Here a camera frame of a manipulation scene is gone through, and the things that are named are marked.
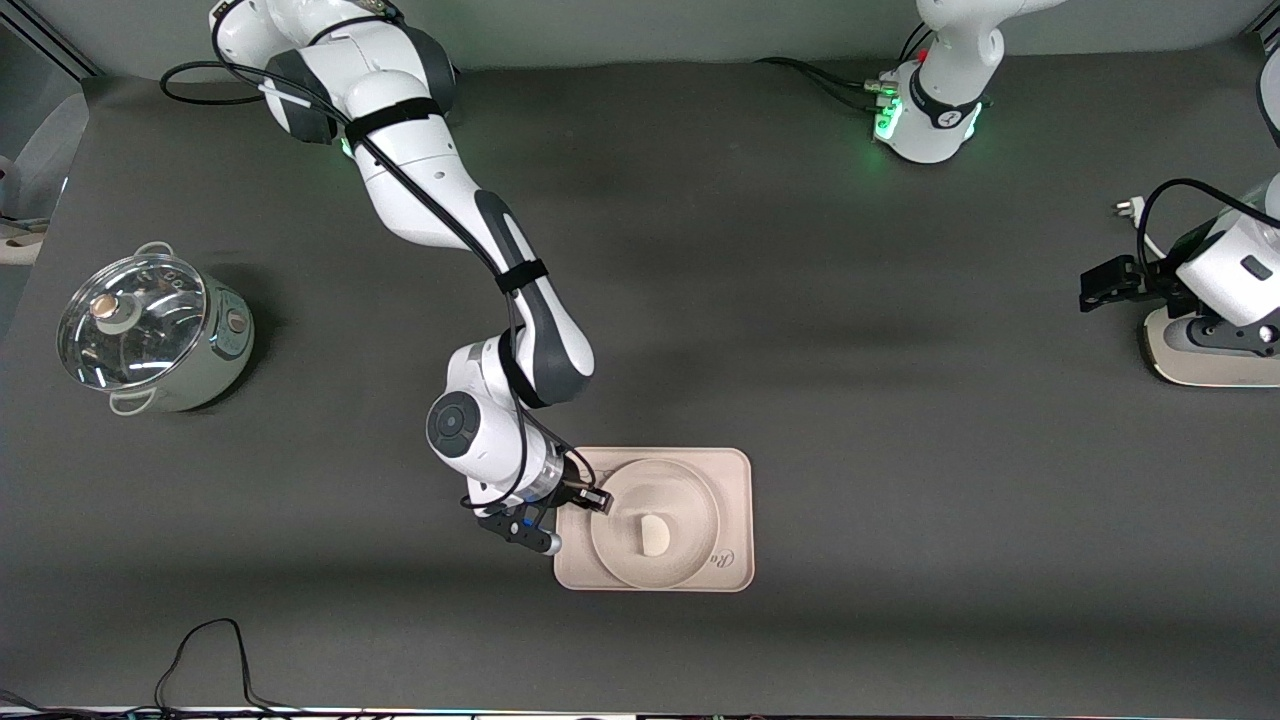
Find thin black floor cable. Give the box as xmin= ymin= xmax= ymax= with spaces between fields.
xmin=0 ymin=618 xmax=371 ymax=718

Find pale green electric pot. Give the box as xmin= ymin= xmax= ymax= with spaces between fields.
xmin=57 ymin=240 xmax=256 ymax=416

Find white toaster power cable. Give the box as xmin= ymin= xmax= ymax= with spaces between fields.
xmin=1113 ymin=197 xmax=1171 ymax=264

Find cream white toaster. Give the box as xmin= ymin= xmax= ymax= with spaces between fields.
xmin=1140 ymin=305 xmax=1280 ymax=389

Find round beige plate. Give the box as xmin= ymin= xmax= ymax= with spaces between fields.
xmin=590 ymin=458 xmax=723 ymax=591

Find beige rectangular rabbit tray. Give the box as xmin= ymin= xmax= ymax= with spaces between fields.
xmin=553 ymin=446 xmax=755 ymax=593

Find glass pot lid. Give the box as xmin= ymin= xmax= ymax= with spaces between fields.
xmin=57 ymin=253 xmax=209 ymax=391

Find black frame rail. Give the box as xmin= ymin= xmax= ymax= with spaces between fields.
xmin=18 ymin=5 xmax=103 ymax=79

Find black left arm base cables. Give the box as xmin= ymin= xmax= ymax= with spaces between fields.
xmin=755 ymin=20 xmax=936 ymax=113

